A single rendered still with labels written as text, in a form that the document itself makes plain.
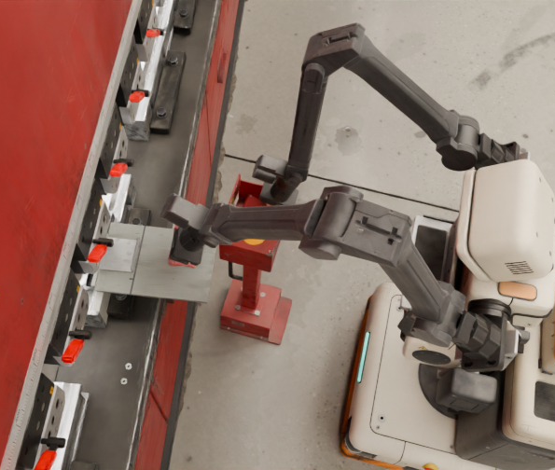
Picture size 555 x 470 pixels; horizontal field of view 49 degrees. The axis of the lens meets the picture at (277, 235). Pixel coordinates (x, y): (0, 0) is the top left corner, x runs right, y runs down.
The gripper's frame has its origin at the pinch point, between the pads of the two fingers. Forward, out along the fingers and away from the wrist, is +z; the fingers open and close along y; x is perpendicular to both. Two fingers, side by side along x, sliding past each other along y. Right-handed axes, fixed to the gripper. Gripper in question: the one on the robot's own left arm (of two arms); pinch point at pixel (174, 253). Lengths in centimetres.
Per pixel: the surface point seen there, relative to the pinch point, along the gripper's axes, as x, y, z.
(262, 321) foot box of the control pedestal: 63, -19, 69
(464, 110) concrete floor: 144, -143, 37
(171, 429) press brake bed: 42, 23, 89
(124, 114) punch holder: -20.3, -28.6, -3.7
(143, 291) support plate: -3.7, 9.2, 5.5
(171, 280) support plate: 1.4, 5.7, 2.7
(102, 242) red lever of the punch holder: -18.6, 7.4, -8.7
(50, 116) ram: -38, 3, -38
